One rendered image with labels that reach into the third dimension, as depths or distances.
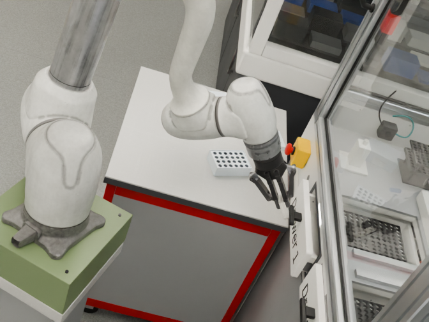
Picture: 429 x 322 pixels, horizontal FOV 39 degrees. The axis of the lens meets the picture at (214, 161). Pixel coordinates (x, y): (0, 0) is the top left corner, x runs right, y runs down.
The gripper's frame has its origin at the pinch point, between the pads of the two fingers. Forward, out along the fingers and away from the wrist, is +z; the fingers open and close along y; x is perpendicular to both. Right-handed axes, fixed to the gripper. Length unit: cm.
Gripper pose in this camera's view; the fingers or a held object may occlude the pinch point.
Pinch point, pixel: (283, 206)
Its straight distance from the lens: 168.2
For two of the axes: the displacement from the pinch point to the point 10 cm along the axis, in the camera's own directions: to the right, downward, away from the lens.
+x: 0.8, -6.4, 7.6
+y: 9.5, -1.8, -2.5
